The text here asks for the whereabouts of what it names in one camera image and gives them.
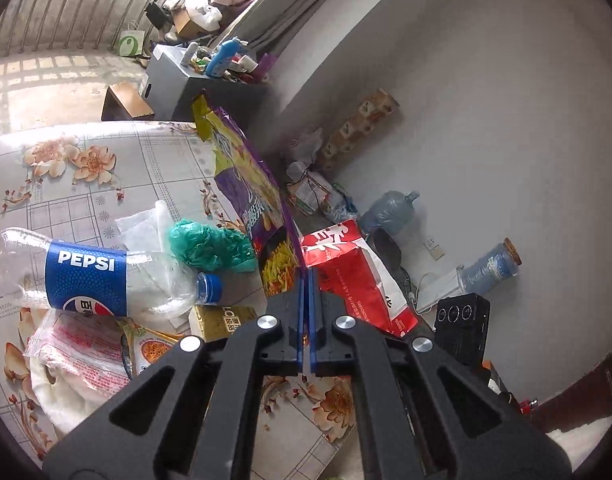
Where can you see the floral tablecloth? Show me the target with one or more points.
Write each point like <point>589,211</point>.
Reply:
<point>136,160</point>

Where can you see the blue spray bottle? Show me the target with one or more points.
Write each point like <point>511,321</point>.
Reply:
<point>222,59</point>

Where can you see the white paper sheet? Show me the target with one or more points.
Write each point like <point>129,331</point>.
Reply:
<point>141,230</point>

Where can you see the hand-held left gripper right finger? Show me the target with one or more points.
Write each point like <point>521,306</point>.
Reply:
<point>313,310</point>

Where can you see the metal railing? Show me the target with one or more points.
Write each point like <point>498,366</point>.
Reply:
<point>61,10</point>

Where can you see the wall socket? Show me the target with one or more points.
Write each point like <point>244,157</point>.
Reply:
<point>434,250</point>

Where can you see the black speaker box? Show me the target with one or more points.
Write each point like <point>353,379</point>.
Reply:
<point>460,325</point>

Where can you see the purple cup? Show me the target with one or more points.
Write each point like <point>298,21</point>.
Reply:
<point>266,66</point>

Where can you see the dark grey rice cooker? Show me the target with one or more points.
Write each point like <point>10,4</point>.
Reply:
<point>385,247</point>

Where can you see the orange snack packet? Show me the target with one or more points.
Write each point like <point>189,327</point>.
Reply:
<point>151,350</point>

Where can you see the grey cabinet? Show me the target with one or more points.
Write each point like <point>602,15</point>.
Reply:
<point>186,87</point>

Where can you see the crumpled clear plastic bags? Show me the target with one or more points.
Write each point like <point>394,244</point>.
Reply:
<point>342,205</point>

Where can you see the printed food packet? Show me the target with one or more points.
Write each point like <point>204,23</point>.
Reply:
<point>311,194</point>

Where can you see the brown wooden box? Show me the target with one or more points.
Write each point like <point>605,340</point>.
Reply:
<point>128,102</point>

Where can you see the gold drink carton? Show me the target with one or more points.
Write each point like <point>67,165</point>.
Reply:
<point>221,321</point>

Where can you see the blue water dispenser bottle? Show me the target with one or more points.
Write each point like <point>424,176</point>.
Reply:
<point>488,266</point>

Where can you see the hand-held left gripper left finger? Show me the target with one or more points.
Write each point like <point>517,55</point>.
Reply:
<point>300,310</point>

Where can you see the clear plastic cola bottle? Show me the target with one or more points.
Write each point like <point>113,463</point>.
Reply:
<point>86,275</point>

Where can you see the clear bag with red print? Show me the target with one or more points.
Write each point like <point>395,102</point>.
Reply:
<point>76,350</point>

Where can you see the white and green paper bag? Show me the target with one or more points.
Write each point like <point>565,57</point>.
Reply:
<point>131,42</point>

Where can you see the green plastic bag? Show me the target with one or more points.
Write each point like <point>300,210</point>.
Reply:
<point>206,247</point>

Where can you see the cardboard box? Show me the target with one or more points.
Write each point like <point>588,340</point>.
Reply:
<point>188,22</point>

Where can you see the purple snack bag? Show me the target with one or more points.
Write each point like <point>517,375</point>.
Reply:
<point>246,185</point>

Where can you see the white plastic shopping bag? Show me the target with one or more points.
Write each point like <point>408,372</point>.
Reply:
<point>305,147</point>

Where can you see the empty blue water jug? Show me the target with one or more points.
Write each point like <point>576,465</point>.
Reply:
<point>390,210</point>

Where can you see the red and white packaging bag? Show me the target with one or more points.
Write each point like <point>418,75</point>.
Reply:
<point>356,270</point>

